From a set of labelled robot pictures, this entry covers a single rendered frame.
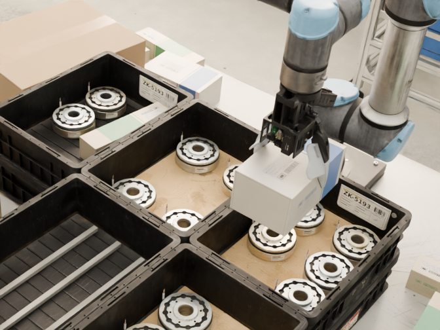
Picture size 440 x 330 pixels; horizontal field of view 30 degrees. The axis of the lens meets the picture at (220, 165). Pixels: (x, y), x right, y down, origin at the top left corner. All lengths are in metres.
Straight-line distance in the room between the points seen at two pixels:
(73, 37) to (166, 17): 2.02
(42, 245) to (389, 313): 0.77
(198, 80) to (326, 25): 1.06
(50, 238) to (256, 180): 0.51
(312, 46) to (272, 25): 2.98
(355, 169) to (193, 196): 0.50
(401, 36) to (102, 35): 0.86
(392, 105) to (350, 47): 2.31
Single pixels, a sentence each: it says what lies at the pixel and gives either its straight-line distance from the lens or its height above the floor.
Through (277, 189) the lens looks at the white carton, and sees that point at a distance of 1.43.
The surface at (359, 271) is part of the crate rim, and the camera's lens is 1.62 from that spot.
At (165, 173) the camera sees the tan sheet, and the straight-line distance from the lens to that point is 1.91.
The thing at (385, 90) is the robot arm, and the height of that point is 1.06.
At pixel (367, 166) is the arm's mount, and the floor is 0.74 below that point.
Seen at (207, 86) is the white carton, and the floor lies 0.79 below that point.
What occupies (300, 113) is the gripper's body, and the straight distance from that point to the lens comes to 1.40.
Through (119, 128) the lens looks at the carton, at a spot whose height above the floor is 0.89.
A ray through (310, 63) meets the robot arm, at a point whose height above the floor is 1.37.
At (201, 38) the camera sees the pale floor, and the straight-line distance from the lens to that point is 4.10.
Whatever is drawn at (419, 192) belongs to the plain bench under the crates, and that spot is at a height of 0.70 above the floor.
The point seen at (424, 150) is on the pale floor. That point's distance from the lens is 3.60.
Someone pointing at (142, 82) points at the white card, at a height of 0.90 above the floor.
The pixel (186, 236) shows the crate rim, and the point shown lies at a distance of 1.62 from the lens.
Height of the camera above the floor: 2.05
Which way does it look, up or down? 39 degrees down
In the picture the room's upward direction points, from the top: 7 degrees clockwise
